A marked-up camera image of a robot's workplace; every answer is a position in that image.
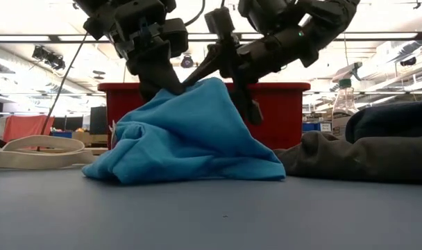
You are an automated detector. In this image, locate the bright blue garment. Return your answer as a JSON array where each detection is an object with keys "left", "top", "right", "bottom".
[{"left": 81, "top": 76, "right": 287, "bottom": 185}]

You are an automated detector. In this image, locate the blue storage crate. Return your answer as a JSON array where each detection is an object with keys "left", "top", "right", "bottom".
[{"left": 303, "top": 122, "right": 333, "bottom": 133}]

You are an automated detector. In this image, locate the black background monitor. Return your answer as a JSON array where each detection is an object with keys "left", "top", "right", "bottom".
[{"left": 90, "top": 106, "right": 108, "bottom": 135}]

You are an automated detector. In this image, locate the navy blue garment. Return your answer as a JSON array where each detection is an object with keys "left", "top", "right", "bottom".
[{"left": 345, "top": 98, "right": 422, "bottom": 144}]

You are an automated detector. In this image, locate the white canvas tote bag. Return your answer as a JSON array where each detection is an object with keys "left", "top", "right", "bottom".
[{"left": 0, "top": 134, "right": 98, "bottom": 170}]

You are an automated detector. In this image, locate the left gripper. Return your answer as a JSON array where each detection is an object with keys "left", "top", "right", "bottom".
[{"left": 74, "top": 0, "right": 189, "bottom": 101}]

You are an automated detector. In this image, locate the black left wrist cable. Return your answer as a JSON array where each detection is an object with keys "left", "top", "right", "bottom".
[{"left": 185, "top": 0, "right": 207, "bottom": 27}]

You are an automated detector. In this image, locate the clear spray bottle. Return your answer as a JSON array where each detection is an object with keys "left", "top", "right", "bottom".
[{"left": 330, "top": 62, "right": 364, "bottom": 140}]

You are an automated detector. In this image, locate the red hanging cloth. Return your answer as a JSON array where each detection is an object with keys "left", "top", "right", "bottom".
[{"left": 2, "top": 115, "right": 55, "bottom": 143}]

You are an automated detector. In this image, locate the red plastic laundry bin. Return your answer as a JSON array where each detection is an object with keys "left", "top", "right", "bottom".
[{"left": 97, "top": 82, "right": 312, "bottom": 151}]

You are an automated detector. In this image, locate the black ceiling track light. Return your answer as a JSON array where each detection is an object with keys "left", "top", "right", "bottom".
[{"left": 32, "top": 45, "right": 66, "bottom": 70}]

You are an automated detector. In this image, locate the long black cable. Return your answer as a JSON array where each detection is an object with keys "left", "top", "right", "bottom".
[{"left": 37, "top": 33, "right": 90, "bottom": 152}]

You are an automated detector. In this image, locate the dark grey garment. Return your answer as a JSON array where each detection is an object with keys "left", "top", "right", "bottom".
[{"left": 273, "top": 131, "right": 422, "bottom": 185}]

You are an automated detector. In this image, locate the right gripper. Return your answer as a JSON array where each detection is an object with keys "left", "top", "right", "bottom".
[{"left": 183, "top": 27, "right": 309, "bottom": 126}]

